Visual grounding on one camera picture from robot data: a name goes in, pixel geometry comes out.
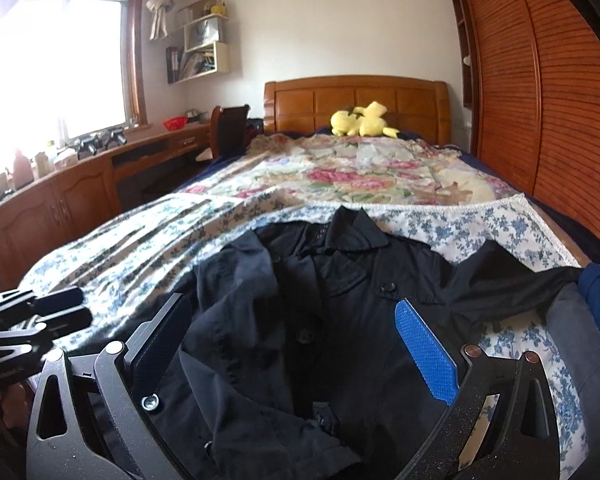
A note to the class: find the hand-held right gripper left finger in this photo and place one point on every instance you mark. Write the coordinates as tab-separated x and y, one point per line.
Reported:
160	345

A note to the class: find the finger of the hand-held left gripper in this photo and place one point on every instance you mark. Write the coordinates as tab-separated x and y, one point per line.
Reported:
65	321
60	299

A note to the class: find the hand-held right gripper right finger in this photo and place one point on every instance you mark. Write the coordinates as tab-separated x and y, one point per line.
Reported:
425	350

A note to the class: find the black button coat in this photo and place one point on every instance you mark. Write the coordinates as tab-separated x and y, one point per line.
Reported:
280	310

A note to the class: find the blue floral bed sheet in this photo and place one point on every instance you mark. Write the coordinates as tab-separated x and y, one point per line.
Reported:
130	250

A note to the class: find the wooden desk cabinet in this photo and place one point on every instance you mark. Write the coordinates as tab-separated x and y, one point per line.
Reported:
80	190

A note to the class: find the brown bottle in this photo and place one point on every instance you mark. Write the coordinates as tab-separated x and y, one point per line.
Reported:
22	169

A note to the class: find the grey folded garment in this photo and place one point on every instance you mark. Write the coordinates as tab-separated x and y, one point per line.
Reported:
575	335

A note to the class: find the black devices on desk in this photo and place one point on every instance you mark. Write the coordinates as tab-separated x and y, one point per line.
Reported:
100	141

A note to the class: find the pink floral blanket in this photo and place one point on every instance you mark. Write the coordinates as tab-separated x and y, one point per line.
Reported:
330	175

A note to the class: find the red basket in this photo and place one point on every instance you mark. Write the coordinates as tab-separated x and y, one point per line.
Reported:
175	123

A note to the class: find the dark wooden chair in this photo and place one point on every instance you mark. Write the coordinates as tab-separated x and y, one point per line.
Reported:
229	130

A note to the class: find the yellow plush toy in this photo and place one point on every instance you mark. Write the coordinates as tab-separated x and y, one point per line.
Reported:
362	121

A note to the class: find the wooden framed window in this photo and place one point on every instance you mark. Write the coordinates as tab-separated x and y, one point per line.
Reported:
55	60

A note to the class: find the wooden headboard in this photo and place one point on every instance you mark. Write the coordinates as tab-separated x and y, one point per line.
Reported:
305	102

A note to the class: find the wooden slatted wardrobe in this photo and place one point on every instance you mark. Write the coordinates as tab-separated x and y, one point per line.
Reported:
540	85

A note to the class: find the tied cream curtain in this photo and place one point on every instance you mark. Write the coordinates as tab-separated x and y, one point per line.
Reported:
161	7

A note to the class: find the white wall shelf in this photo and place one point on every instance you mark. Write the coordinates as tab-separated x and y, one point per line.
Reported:
200	45

